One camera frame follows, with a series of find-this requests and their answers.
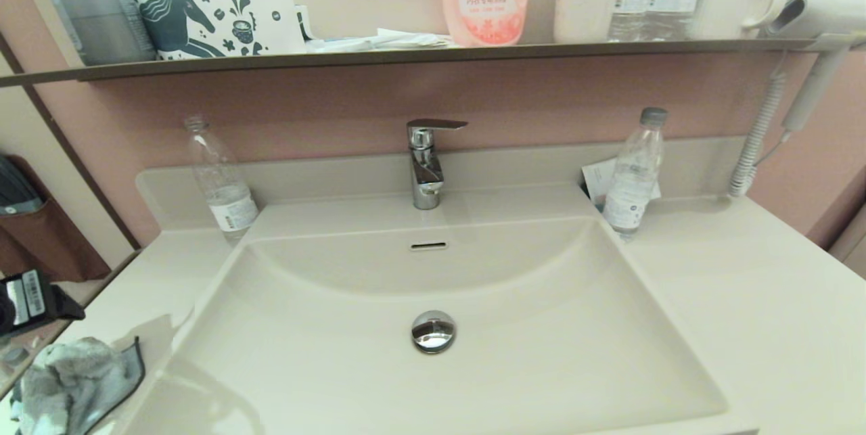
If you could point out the chrome drain stopper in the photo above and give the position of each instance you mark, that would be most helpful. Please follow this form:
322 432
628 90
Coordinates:
433 331

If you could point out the clear plastic bottle grey cap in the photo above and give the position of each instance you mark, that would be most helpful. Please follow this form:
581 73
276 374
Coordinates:
630 191

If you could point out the brown hanging fabric bag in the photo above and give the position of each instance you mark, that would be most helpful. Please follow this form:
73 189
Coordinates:
47 245

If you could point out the white hair dryer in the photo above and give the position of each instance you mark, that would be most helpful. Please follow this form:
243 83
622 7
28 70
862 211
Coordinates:
824 14

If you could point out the chrome sink faucet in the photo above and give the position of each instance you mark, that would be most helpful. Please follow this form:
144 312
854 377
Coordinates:
426 178

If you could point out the white sink basin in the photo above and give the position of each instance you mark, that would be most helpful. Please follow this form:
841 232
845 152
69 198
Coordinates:
541 367

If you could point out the white paper packets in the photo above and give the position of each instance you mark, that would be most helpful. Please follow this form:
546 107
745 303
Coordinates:
392 40

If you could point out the grey metal wall shelf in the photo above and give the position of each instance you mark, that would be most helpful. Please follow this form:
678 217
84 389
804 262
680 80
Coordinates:
406 55

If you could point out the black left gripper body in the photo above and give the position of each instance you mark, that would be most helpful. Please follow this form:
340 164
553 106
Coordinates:
27 300

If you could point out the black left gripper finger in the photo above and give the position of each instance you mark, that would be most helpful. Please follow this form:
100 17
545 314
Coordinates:
66 308

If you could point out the grey matte bottle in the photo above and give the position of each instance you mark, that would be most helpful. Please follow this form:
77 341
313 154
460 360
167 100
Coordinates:
98 5

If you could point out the fluffy pale blue cloth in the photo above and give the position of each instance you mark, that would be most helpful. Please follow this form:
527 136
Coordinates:
74 384

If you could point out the dark item in bag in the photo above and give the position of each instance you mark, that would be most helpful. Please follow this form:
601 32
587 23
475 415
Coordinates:
13 191

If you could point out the clear plastic bottle without cap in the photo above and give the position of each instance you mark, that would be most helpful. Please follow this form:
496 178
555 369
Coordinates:
229 203

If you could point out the small printed paper card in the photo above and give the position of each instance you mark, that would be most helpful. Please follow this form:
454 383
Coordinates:
595 181

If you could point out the white pouch horse print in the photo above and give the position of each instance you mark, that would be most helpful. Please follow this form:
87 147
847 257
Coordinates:
216 7

